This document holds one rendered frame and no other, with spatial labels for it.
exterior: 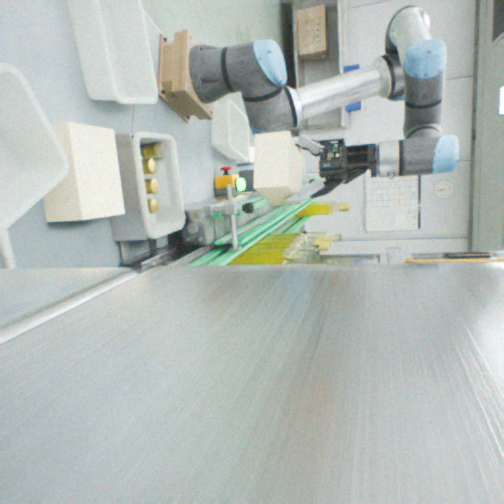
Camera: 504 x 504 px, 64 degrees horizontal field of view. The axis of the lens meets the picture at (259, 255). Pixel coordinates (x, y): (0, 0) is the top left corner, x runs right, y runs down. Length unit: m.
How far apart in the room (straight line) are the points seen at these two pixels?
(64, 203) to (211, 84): 0.58
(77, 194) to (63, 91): 0.22
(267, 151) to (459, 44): 6.38
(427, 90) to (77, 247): 0.75
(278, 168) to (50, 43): 0.47
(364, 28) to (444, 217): 3.16
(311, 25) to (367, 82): 5.37
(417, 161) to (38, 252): 0.72
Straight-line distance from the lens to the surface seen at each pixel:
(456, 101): 7.04
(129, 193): 0.89
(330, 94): 1.23
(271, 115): 1.17
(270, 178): 0.87
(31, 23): 0.87
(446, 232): 7.11
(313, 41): 6.54
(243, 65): 1.14
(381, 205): 6.95
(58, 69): 0.88
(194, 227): 1.03
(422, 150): 0.87
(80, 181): 0.75
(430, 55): 0.90
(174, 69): 1.18
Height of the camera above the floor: 1.30
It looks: 17 degrees down
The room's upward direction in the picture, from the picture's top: 89 degrees clockwise
